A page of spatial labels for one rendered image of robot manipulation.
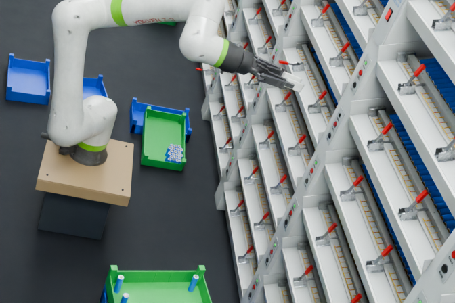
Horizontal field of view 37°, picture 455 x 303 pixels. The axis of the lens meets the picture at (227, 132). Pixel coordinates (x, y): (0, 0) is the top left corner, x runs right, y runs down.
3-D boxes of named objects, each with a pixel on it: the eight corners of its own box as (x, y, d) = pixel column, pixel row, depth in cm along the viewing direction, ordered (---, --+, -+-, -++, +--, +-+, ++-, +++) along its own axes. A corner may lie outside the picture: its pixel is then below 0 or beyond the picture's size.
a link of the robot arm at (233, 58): (231, 47, 204) (227, 32, 212) (214, 77, 210) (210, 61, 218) (248, 53, 207) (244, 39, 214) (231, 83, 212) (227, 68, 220)
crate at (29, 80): (7, 65, 349) (9, 53, 345) (47, 72, 356) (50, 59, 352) (5, 99, 326) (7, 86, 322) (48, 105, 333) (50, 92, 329)
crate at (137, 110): (129, 132, 336) (133, 120, 332) (129, 109, 352) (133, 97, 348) (187, 143, 344) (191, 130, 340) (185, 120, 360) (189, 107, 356)
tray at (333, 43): (340, 109, 207) (343, 70, 198) (300, 16, 255) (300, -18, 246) (405, 102, 208) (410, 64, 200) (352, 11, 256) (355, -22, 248)
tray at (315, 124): (317, 155, 217) (318, 132, 211) (282, 58, 265) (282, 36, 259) (378, 149, 219) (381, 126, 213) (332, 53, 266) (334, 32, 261)
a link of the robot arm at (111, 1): (82, 30, 234) (76, -5, 231) (107, 24, 244) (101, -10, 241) (122, 30, 224) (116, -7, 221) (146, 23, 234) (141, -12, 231)
